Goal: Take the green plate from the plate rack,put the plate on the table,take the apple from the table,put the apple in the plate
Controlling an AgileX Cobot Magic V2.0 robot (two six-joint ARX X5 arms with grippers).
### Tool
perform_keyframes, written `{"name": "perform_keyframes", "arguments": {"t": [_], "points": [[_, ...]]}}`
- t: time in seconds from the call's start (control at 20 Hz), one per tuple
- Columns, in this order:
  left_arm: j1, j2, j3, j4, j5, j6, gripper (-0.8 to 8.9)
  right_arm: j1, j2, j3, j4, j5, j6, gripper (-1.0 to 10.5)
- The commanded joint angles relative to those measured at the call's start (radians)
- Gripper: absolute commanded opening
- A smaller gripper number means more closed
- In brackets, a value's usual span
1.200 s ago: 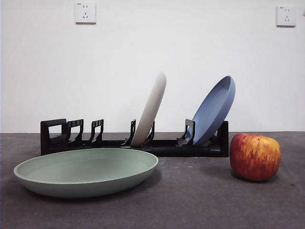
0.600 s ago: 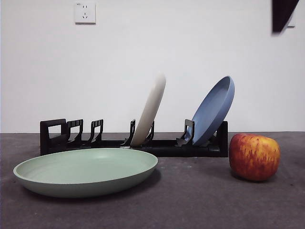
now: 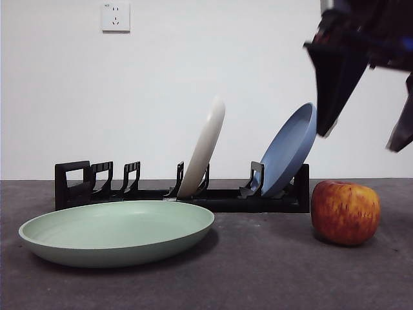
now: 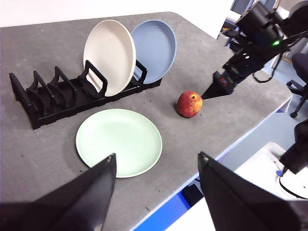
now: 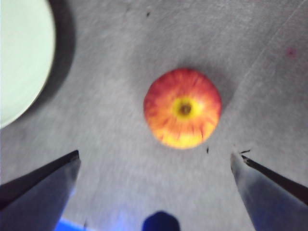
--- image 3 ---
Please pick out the cream white plate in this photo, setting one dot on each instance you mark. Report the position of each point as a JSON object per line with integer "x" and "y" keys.
{"x": 206, "y": 142}

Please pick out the green plate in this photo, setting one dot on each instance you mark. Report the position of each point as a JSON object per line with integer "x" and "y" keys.
{"x": 113, "y": 252}

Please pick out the black plate rack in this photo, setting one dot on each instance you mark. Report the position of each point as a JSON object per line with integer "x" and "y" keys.
{"x": 258, "y": 205}

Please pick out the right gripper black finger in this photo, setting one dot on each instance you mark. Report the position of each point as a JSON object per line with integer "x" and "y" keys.
{"x": 335, "y": 84}
{"x": 405, "y": 129}

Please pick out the blue plate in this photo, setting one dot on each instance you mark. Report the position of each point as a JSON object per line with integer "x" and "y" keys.
{"x": 287, "y": 151}

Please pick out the white wall socket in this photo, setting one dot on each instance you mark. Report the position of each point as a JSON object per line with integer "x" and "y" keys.
{"x": 116, "y": 17}

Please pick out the red yellow apple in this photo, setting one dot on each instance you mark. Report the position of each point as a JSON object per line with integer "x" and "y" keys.
{"x": 345, "y": 213}

